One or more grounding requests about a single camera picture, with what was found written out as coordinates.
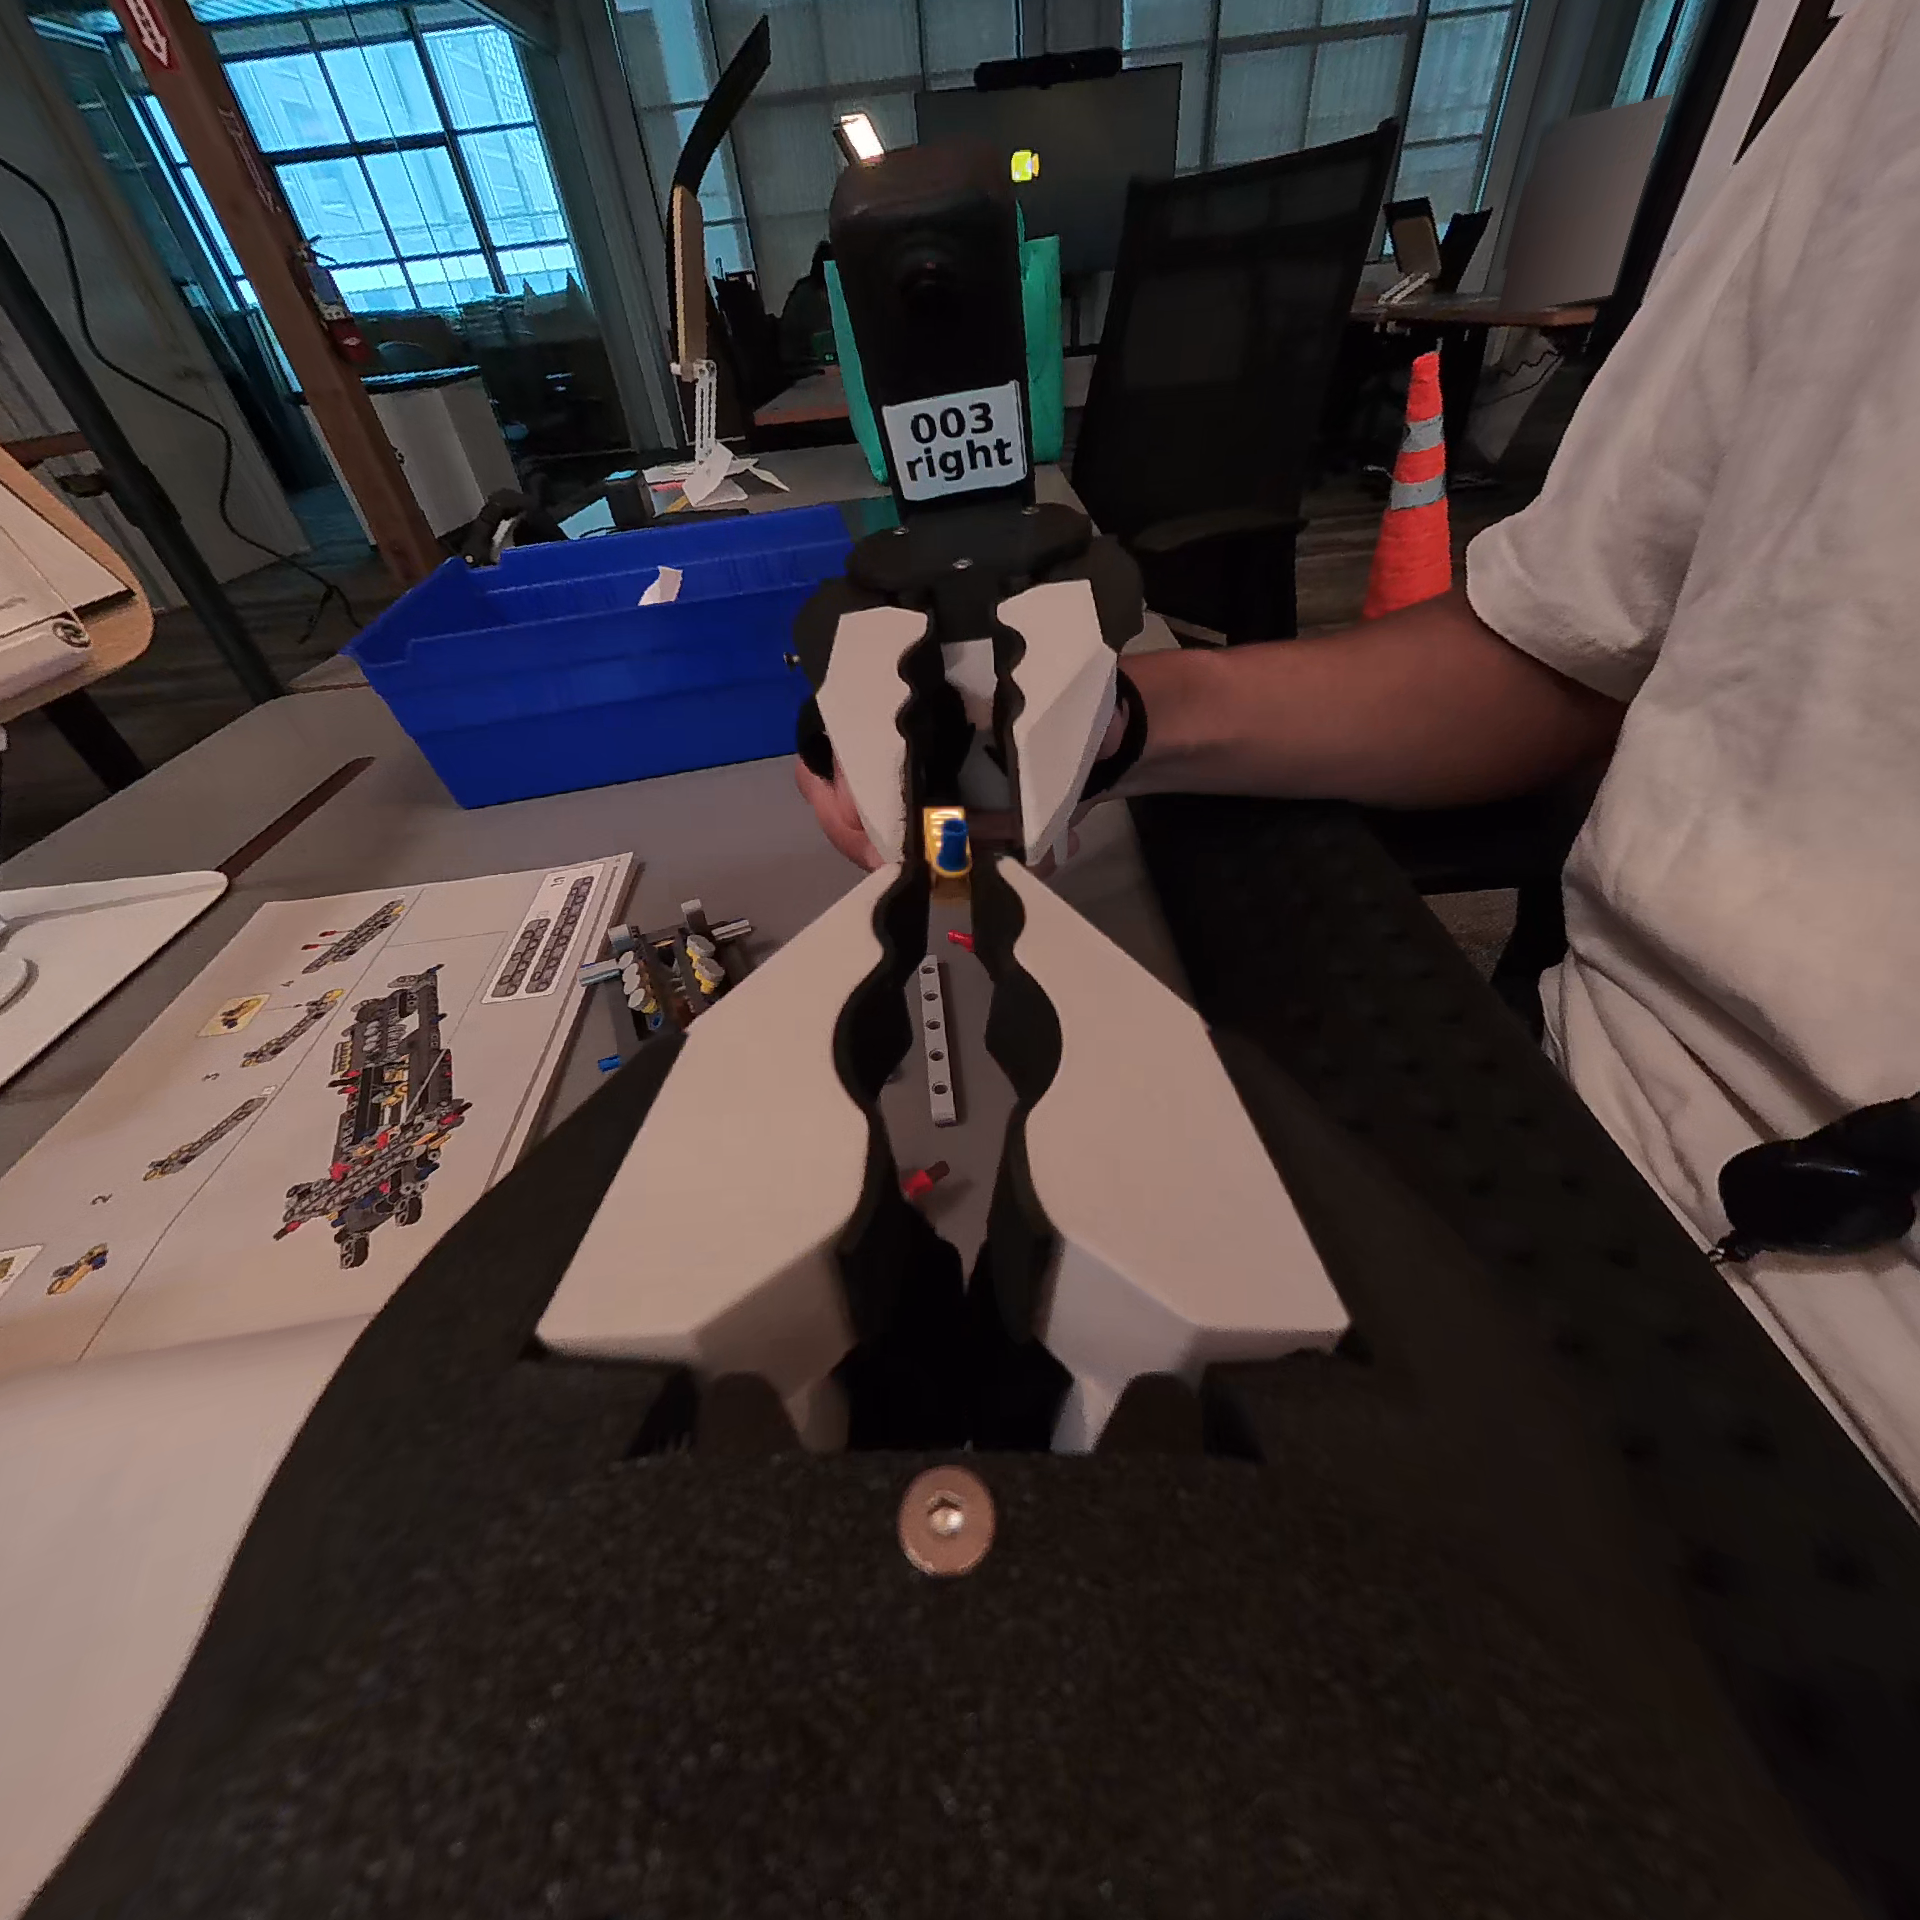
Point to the black office chair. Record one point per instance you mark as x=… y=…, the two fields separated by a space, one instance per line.
x=1231 y=375

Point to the yellow lego connector blue pin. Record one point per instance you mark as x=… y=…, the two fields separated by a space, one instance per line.
x=945 y=849

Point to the grey monitor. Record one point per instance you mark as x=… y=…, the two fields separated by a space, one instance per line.
x=1590 y=194

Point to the blue plastic bin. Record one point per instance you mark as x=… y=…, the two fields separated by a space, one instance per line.
x=599 y=690

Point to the orange traffic cone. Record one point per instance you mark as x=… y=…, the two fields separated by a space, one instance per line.
x=1412 y=510

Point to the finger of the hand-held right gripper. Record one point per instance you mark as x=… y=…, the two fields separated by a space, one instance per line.
x=1068 y=705
x=869 y=705

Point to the black desk lamp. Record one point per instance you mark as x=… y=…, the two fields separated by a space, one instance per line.
x=694 y=181

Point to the lego instruction booklet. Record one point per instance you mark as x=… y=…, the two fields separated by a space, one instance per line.
x=225 y=1080

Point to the red and brown lego pin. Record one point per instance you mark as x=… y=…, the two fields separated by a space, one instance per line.
x=918 y=1185

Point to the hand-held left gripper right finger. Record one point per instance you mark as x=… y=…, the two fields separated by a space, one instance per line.
x=1172 y=1172

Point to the brown office desk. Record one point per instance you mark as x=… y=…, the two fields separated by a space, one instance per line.
x=1470 y=312

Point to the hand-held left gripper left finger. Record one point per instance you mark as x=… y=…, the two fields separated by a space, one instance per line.
x=721 y=1172

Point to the wooden post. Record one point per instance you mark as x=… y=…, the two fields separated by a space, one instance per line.
x=284 y=300

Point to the small black box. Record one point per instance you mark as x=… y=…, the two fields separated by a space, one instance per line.
x=628 y=500

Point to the long grey lego beam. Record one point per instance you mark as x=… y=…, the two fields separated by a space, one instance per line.
x=940 y=1049

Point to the person's white t-shirt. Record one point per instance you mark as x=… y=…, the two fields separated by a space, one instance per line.
x=1725 y=600

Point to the dark wall monitor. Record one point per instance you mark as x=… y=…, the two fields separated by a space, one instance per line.
x=1110 y=165

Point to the black dimpled foam mat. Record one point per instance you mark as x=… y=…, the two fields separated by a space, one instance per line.
x=1426 y=975

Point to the white cabinet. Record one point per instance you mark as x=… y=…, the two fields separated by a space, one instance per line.
x=442 y=452

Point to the crumpled white paper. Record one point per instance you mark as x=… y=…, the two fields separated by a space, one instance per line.
x=727 y=481

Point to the green bag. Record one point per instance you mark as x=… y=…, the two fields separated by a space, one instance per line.
x=1043 y=329

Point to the lego car chassis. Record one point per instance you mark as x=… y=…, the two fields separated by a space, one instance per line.
x=668 y=967

